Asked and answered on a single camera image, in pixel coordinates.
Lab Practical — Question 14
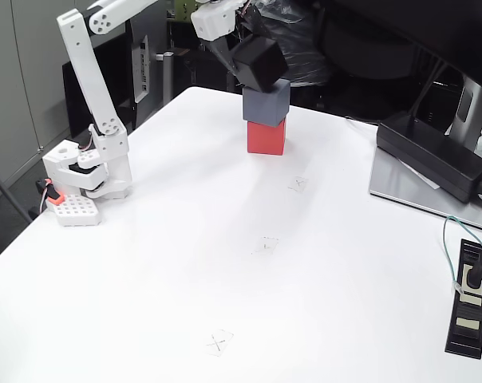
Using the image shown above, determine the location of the black cube block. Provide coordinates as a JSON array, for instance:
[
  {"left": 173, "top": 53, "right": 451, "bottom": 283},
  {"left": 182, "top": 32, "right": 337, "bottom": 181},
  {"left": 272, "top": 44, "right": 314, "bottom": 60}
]
[{"left": 231, "top": 34, "right": 289, "bottom": 93}]

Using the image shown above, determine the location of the grey cube block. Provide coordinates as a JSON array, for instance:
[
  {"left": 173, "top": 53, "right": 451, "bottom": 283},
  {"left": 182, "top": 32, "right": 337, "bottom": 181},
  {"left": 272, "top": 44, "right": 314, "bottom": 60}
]
[{"left": 242, "top": 78, "right": 291, "bottom": 128}]

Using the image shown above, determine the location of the green circuit board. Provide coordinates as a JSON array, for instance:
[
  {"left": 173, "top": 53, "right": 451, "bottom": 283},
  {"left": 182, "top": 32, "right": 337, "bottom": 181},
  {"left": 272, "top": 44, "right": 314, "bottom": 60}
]
[{"left": 173, "top": 0, "right": 199, "bottom": 22}]

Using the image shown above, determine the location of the plastic wrapped black bin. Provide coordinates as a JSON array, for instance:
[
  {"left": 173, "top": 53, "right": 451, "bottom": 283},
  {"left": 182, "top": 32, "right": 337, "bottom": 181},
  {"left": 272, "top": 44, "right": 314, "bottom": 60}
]
[{"left": 251, "top": 0, "right": 332, "bottom": 87}]

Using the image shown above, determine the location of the red cube block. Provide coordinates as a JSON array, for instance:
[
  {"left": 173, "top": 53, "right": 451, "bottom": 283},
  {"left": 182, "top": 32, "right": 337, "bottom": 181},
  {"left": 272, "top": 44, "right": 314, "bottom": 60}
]
[{"left": 247, "top": 116, "right": 287, "bottom": 156}]

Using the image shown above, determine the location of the black flat panel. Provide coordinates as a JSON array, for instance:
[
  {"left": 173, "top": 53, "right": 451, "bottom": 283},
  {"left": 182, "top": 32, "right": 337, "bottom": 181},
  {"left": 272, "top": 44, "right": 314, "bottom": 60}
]
[{"left": 61, "top": 35, "right": 138, "bottom": 139}]

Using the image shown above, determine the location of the clear tape X mark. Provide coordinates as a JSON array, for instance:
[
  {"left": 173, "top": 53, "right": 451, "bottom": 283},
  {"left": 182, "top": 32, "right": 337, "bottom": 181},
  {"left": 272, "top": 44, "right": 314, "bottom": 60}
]
[
  {"left": 200, "top": 329, "right": 235, "bottom": 357},
  {"left": 287, "top": 175, "right": 309, "bottom": 193},
  {"left": 251, "top": 235, "right": 280, "bottom": 259}
]

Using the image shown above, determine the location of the black monitor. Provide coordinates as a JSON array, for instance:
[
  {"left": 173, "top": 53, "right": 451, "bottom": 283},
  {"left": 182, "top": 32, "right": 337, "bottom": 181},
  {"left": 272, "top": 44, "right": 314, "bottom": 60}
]
[{"left": 320, "top": 0, "right": 482, "bottom": 97}]

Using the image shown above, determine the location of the white perforated clamp block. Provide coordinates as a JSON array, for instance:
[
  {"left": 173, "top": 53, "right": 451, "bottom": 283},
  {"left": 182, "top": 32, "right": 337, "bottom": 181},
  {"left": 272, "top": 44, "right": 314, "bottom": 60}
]
[{"left": 45, "top": 193, "right": 103, "bottom": 227}]

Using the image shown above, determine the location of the black power adapter brick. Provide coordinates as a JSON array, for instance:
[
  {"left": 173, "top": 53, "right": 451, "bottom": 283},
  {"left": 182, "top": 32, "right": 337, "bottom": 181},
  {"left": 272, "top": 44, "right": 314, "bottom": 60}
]
[{"left": 375, "top": 111, "right": 482, "bottom": 204}]

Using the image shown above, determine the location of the white paper sheet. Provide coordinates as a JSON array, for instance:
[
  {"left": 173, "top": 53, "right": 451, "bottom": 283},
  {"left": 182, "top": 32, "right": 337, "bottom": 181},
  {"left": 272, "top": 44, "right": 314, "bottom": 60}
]
[{"left": 400, "top": 159, "right": 441, "bottom": 191}]

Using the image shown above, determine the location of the silver monitor stand neck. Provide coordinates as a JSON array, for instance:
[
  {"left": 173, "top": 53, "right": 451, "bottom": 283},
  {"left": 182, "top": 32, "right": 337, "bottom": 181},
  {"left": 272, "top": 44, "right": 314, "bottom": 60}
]
[{"left": 448, "top": 75, "right": 482, "bottom": 139}]

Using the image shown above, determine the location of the black power plug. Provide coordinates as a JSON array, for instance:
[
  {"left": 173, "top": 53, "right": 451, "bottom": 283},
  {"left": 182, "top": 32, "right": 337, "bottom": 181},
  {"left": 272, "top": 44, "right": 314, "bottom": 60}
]
[{"left": 462, "top": 243, "right": 482, "bottom": 289}]

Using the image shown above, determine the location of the black power strip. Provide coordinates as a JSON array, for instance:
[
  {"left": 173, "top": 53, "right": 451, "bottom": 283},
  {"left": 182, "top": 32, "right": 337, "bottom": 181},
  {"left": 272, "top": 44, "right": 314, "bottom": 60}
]
[{"left": 444, "top": 238, "right": 482, "bottom": 360}]

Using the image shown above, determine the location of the grey metal post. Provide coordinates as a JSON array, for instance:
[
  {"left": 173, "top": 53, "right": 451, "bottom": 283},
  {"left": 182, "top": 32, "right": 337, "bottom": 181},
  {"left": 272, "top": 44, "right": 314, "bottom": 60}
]
[{"left": 156, "top": 50, "right": 175, "bottom": 101}]

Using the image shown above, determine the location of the silver monitor base plate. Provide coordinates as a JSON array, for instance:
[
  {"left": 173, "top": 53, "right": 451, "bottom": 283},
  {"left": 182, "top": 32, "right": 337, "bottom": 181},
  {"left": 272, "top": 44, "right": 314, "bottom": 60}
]
[{"left": 369, "top": 147, "right": 482, "bottom": 235}]

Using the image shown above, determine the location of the orange connector with wires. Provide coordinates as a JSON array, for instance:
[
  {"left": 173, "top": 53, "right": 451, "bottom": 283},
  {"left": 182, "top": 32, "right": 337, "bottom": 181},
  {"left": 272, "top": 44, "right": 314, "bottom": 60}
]
[{"left": 36, "top": 178, "right": 65, "bottom": 216}]

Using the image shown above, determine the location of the green thin cable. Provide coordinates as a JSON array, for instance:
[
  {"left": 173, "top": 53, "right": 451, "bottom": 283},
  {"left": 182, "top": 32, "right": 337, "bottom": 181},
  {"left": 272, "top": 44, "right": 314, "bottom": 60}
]
[{"left": 442, "top": 215, "right": 482, "bottom": 293}]

